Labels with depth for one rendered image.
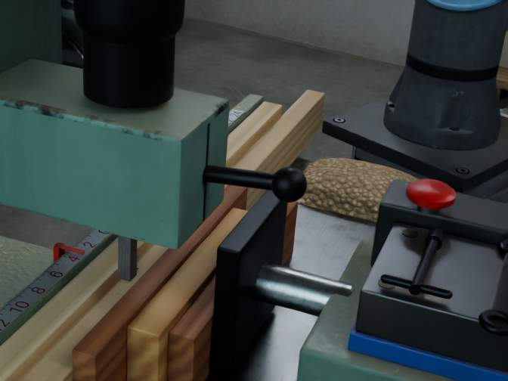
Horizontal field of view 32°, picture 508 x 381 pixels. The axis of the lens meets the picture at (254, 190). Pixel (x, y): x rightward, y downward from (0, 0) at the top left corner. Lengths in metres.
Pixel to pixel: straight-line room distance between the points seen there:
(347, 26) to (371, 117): 2.90
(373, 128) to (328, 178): 0.40
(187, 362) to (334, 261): 0.20
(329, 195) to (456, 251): 0.26
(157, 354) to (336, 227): 0.27
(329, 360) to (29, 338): 0.17
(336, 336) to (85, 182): 0.17
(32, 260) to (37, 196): 0.35
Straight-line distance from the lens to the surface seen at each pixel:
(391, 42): 4.02
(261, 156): 0.76
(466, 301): 0.49
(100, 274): 0.57
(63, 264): 0.57
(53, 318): 0.54
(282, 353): 0.59
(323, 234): 0.73
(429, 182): 0.55
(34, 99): 0.52
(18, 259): 0.88
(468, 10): 1.10
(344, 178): 0.78
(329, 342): 0.51
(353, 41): 4.09
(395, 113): 1.16
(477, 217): 0.56
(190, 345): 0.53
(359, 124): 1.18
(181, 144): 0.47
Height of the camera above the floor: 1.26
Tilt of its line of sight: 27 degrees down
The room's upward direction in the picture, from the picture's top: 5 degrees clockwise
